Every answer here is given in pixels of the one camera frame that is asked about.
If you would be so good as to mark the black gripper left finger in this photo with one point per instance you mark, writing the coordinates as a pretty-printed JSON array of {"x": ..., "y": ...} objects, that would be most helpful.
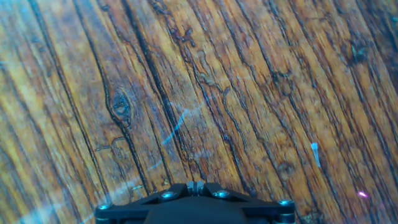
[{"x": 133, "y": 207}]

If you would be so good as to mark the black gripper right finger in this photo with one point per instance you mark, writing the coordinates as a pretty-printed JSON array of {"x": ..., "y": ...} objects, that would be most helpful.
[{"x": 261, "y": 208}]

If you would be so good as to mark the small clear pipette tip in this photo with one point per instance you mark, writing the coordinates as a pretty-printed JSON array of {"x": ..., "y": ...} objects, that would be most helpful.
[{"x": 315, "y": 152}]

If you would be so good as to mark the brown wood grain board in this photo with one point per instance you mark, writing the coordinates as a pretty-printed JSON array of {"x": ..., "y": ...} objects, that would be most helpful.
[{"x": 186, "y": 93}]

